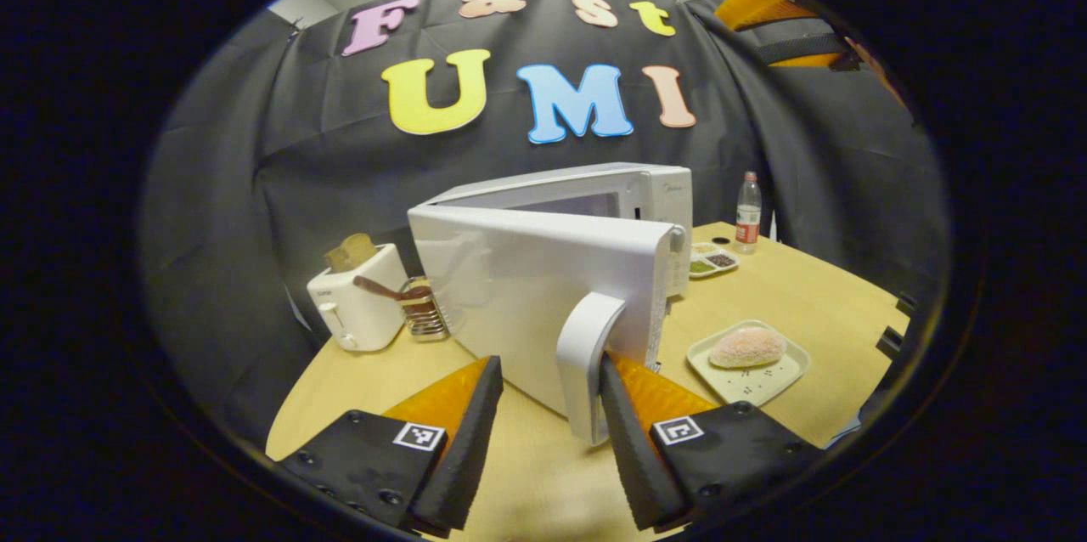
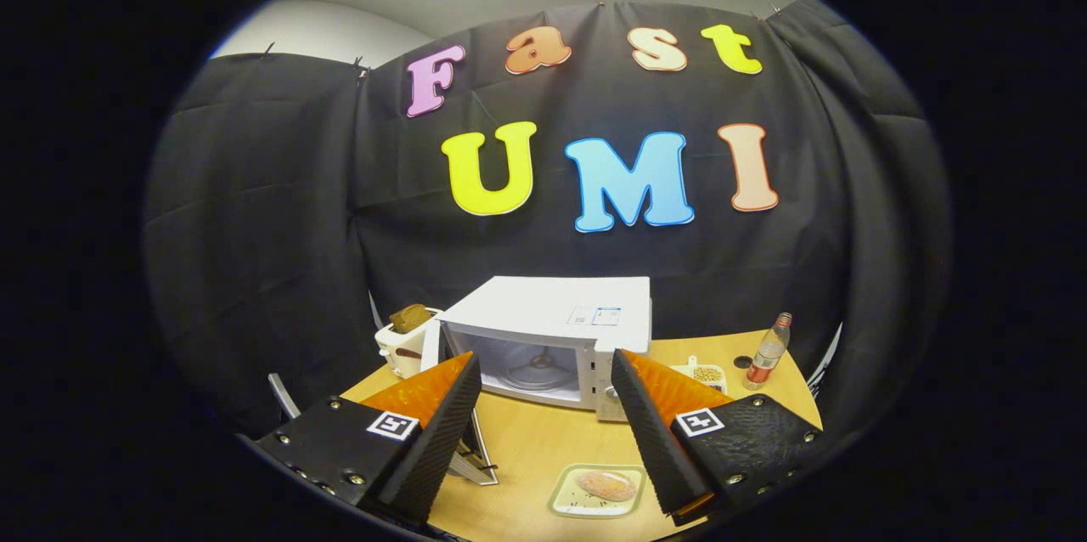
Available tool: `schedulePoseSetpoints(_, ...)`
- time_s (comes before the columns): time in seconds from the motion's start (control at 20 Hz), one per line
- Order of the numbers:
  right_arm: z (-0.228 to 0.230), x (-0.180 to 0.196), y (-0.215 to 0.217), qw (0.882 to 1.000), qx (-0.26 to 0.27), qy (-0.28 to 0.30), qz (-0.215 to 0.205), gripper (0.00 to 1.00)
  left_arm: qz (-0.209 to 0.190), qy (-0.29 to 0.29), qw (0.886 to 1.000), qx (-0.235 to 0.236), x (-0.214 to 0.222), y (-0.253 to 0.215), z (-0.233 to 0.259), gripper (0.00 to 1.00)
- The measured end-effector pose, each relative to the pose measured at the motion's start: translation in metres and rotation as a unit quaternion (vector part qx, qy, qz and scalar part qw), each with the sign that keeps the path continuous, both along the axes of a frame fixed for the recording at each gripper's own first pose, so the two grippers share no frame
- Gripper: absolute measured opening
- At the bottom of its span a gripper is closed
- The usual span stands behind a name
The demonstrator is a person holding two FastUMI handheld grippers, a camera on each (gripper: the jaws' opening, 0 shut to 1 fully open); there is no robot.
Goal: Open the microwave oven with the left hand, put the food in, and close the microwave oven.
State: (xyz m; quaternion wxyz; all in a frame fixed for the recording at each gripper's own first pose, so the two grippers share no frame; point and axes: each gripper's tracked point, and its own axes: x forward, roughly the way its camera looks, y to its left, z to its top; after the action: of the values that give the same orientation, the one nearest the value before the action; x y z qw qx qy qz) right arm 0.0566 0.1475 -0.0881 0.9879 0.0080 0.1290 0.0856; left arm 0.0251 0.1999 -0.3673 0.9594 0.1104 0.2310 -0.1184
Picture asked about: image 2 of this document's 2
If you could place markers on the pink food slice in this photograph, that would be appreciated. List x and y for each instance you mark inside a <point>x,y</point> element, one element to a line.
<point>607,486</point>

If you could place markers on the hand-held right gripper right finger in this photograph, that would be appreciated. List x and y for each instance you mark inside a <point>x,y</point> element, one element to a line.
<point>658,448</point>

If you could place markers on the brown bread slice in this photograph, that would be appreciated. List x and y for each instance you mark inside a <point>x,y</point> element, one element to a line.
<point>410,318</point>

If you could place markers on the pale green square plate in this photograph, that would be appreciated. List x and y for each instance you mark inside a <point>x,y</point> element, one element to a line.
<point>565,504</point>

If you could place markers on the black backdrop cloth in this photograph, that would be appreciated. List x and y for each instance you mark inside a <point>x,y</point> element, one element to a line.
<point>280,211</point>

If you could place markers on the black binder clip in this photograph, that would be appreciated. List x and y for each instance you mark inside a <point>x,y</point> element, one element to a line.
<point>361,68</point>

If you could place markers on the clear bottle with red label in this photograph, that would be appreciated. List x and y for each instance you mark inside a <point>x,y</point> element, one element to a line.
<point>767,359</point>

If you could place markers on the white microwave oven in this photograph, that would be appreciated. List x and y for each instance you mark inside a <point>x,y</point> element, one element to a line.
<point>526,300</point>

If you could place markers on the grey metal frame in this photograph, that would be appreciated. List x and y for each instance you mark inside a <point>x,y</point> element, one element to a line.
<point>284,398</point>

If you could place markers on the white divided bean dish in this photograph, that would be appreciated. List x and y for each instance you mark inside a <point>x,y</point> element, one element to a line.
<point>706,374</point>

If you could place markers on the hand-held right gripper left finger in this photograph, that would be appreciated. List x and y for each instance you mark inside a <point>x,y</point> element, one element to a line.
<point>437,457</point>

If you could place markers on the white toaster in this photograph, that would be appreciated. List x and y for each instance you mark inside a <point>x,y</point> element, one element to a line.
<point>403,359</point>

